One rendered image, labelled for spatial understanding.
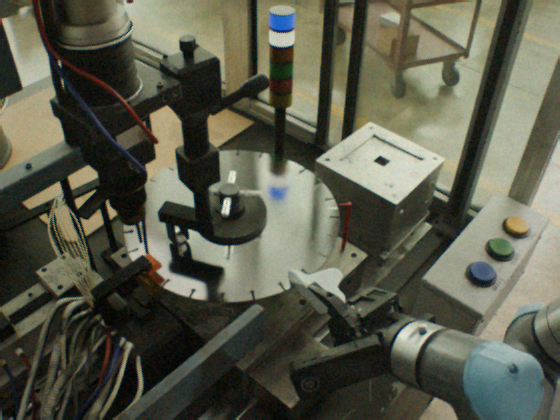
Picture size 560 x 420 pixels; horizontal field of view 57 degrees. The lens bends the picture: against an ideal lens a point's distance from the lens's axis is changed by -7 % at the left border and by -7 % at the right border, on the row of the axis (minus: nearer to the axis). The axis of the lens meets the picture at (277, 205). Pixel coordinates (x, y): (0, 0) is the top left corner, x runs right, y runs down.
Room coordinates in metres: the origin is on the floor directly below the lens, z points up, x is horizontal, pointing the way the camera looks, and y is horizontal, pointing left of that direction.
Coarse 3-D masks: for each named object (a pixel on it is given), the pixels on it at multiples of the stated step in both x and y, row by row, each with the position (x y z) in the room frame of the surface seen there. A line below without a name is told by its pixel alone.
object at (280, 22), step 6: (276, 6) 0.92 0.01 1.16; (282, 6) 0.92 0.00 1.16; (288, 6) 0.92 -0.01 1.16; (270, 12) 0.89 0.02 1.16; (276, 12) 0.89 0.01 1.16; (282, 12) 0.89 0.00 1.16; (288, 12) 0.89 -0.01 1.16; (294, 12) 0.89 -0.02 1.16; (270, 18) 0.89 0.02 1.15; (276, 18) 0.88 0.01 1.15; (282, 18) 0.88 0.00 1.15; (288, 18) 0.88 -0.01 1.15; (294, 18) 0.89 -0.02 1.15; (270, 24) 0.89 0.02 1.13; (276, 24) 0.88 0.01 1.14; (282, 24) 0.88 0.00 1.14; (288, 24) 0.88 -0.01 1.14; (294, 24) 0.89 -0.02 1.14; (276, 30) 0.88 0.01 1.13; (282, 30) 0.88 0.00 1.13; (288, 30) 0.88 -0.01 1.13
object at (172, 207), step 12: (204, 192) 0.52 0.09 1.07; (168, 204) 0.55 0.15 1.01; (180, 204) 0.55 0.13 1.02; (204, 204) 0.52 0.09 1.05; (168, 216) 0.53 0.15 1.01; (180, 216) 0.53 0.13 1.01; (192, 216) 0.53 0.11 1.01; (204, 216) 0.52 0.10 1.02; (216, 216) 0.53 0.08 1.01; (168, 228) 0.54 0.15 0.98; (180, 228) 0.55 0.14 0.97; (192, 228) 0.52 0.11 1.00; (204, 228) 0.52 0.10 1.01; (216, 228) 0.52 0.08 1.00
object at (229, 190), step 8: (232, 176) 0.63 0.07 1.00; (224, 184) 0.61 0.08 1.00; (232, 184) 0.61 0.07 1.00; (216, 192) 0.60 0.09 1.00; (224, 192) 0.59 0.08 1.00; (232, 192) 0.59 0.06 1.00; (240, 192) 0.60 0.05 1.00; (248, 192) 0.60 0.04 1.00; (256, 192) 0.60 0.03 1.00; (224, 200) 0.58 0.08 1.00; (232, 200) 0.59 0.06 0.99; (224, 208) 0.56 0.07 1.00; (232, 208) 0.59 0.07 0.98; (224, 216) 0.55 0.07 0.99
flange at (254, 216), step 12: (216, 204) 0.60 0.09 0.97; (240, 204) 0.60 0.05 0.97; (252, 204) 0.62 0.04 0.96; (264, 204) 0.62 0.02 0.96; (228, 216) 0.58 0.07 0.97; (240, 216) 0.59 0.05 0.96; (252, 216) 0.59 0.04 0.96; (264, 216) 0.59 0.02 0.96; (228, 228) 0.56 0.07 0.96; (240, 228) 0.56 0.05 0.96; (252, 228) 0.57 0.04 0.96; (228, 240) 0.55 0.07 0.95
